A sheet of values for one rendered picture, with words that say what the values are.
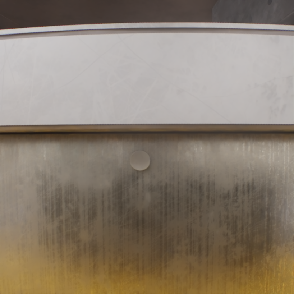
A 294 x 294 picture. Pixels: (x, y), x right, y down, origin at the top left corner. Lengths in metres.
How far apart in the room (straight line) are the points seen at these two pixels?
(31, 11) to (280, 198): 1.28
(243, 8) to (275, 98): 0.54
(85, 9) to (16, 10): 0.32
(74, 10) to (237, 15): 0.80
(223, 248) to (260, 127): 0.10
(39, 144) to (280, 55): 0.20
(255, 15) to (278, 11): 0.09
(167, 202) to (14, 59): 0.16
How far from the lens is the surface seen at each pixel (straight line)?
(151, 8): 1.24
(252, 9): 0.67
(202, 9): 1.26
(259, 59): 0.19
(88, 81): 0.17
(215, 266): 0.22
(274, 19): 0.58
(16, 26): 1.10
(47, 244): 0.23
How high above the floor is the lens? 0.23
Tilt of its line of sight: 1 degrees down
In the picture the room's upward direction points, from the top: straight up
